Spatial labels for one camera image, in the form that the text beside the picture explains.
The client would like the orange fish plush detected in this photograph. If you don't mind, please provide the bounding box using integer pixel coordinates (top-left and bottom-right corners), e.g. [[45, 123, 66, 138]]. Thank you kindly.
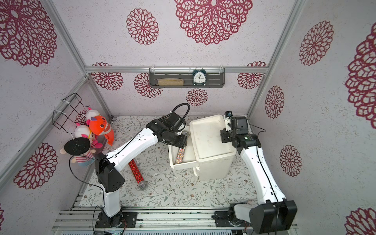
[[87, 116, 115, 146]]

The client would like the aluminium corner frame post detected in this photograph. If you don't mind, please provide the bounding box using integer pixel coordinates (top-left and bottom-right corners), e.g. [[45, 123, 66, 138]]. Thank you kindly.
[[247, 0, 306, 118]]

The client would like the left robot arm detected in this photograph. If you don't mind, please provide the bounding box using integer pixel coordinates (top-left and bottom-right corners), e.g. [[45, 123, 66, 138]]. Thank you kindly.
[[95, 113, 187, 218]]

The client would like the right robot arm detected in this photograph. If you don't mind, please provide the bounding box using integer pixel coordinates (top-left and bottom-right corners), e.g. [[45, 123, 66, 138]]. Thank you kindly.
[[220, 111, 298, 234]]

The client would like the horizontal aluminium wall rail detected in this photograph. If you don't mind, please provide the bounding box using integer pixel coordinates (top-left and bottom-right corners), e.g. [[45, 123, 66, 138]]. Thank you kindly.
[[85, 66, 269, 73]]

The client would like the black haired doll plush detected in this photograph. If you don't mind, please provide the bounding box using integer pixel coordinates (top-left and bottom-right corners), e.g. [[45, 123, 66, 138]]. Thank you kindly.
[[60, 137, 96, 167]]

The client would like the pink white plush doll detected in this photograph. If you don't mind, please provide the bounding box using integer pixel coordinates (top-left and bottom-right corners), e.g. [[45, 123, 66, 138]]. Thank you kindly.
[[74, 107, 103, 149]]

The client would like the white plastic drawer cabinet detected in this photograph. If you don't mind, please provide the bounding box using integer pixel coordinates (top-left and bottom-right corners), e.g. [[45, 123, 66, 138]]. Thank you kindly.
[[190, 115, 236, 181]]

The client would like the grey wall shelf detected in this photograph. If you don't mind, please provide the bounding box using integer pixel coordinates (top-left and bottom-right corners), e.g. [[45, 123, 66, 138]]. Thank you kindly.
[[149, 71, 225, 88]]

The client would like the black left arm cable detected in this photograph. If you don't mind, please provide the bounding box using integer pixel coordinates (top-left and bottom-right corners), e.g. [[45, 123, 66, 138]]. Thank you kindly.
[[68, 102, 191, 206]]

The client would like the green alarm clock on shelf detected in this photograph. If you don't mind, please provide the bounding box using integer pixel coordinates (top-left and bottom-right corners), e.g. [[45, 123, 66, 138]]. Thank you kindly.
[[193, 69, 207, 86]]

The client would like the rainbow rhinestone microphone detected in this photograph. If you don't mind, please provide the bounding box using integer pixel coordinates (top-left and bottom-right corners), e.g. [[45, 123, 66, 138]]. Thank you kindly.
[[175, 130, 190, 164]]

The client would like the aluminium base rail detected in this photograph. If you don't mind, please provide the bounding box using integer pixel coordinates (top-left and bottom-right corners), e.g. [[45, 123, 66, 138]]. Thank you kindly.
[[51, 208, 254, 235]]

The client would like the red glitter microphone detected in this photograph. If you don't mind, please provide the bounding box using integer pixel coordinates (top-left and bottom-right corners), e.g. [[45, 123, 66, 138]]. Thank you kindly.
[[128, 160, 147, 191]]

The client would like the black wire wall basket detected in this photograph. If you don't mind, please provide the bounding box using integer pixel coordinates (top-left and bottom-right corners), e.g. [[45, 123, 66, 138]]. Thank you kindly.
[[51, 93, 89, 134]]

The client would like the tan pouch on shelf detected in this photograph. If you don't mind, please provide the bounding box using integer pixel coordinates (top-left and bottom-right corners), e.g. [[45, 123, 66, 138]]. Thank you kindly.
[[158, 78, 184, 86]]

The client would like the white top drawer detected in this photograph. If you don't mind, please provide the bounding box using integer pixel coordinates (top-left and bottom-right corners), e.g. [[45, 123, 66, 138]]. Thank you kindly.
[[168, 136, 196, 171]]

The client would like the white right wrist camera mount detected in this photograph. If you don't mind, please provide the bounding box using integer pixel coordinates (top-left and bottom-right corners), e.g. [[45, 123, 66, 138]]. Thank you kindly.
[[224, 111, 233, 131]]

